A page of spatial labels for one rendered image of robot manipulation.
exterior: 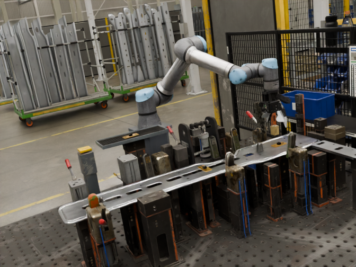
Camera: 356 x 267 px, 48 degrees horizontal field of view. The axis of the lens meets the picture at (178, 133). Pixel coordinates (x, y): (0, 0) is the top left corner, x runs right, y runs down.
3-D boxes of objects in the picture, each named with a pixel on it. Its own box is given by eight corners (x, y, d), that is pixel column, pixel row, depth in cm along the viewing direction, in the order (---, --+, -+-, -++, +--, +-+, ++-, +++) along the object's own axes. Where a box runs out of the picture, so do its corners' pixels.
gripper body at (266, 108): (260, 112, 212) (259, 90, 209) (274, 108, 216) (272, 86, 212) (270, 114, 205) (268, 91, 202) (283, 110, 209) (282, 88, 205)
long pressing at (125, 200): (67, 229, 160) (66, 225, 159) (56, 208, 179) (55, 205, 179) (323, 142, 215) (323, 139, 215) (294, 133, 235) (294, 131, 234)
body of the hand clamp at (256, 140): (263, 189, 236) (258, 132, 226) (256, 186, 242) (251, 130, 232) (271, 186, 238) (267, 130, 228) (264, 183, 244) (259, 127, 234)
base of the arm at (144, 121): (133, 127, 254) (131, 112, 251) (153, 121, 261) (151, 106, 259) (144, 131, 241) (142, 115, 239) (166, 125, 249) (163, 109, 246)
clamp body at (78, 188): (85, 258, 191) (69, 188, 181) (79, 248, 200) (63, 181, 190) (104, 251, 195) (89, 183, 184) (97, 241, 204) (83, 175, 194)
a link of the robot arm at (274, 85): (272, 78, 211) (282, 79, 204) (272, 87, 212) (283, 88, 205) (260, 81, 208) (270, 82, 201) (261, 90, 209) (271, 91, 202)
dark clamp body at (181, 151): (185, 219, 215) (175, 151, 204) (174, 210, 226) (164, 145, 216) (202, 212, 219) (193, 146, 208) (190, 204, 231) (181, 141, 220)
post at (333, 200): (334, 204, 208) (332, 151, 200) (318, 197, 218) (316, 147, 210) (343, 200, 211) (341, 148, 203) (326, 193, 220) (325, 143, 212)
